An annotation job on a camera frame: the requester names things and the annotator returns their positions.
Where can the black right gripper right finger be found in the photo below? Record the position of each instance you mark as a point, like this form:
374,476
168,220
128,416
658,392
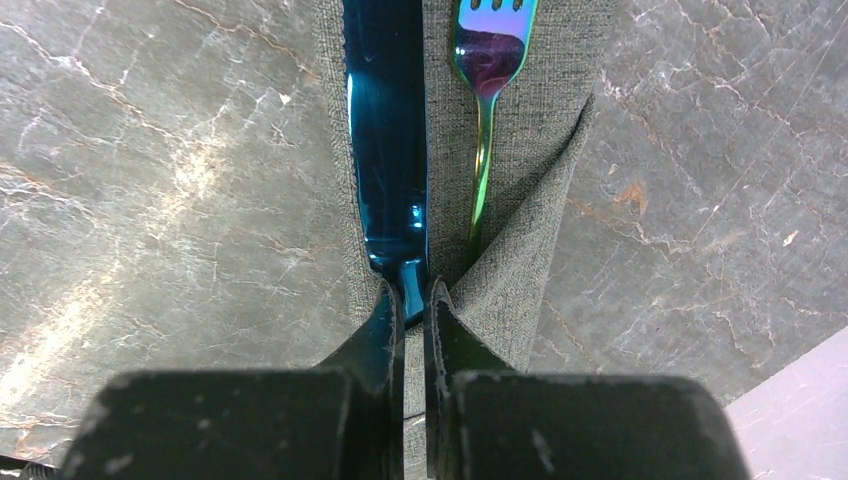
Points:
449,348

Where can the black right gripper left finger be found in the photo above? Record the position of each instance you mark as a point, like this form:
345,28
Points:
373,360

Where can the grey cloth napkin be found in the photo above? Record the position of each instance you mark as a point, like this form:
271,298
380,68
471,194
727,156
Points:
542,123

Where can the iridescent rainbow metal fork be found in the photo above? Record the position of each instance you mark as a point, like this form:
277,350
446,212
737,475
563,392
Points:
490,47

